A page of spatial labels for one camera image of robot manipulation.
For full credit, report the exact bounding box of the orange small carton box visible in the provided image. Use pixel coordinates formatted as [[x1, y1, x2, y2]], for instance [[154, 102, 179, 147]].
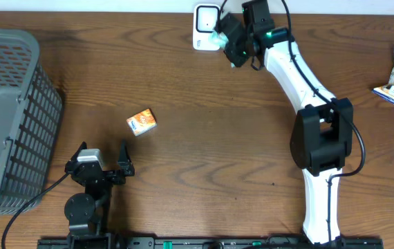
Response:
[[126, 109, 157, 136]]

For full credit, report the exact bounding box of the black camera cable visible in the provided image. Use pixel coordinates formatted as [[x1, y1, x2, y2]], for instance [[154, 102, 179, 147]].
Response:
[[0, 172, 71, 249], [217, 0, 366, 243]]

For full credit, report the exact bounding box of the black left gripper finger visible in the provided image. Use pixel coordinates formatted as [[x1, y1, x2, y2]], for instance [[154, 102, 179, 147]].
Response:
[[117, 140, 135, 176], [64, 142, 87, 174]]

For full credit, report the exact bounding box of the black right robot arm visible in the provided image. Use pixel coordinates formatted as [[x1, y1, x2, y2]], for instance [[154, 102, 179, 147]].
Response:
[[214, 14, 354, 248]]

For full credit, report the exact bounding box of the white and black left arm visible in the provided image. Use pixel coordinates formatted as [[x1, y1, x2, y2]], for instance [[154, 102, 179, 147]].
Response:
[[64, 141, 135, 249]]

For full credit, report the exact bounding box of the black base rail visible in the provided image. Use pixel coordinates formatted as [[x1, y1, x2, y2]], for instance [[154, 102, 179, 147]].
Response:
[[37, 236, 384, 249]]

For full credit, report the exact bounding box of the white barcode scanner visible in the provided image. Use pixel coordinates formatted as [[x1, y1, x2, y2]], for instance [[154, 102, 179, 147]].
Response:
[[192, 3, 220, 51]]

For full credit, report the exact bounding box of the black left camera cable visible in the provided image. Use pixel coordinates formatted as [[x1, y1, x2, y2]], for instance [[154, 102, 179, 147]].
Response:
[[0, 172, 71, 249]]

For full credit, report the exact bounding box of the mint green wipes packet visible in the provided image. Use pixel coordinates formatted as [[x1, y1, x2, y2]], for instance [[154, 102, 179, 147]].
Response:
[[207, 31, 229, 56]]

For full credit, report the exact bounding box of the grey plastic mesh basket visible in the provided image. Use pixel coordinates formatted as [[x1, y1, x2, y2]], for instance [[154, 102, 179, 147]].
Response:
[[0, 29, 64, 215]]

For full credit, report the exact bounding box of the black right camera cable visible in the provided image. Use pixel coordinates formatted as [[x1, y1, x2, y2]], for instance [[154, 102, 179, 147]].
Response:
[[217, 0, 366, 243]]

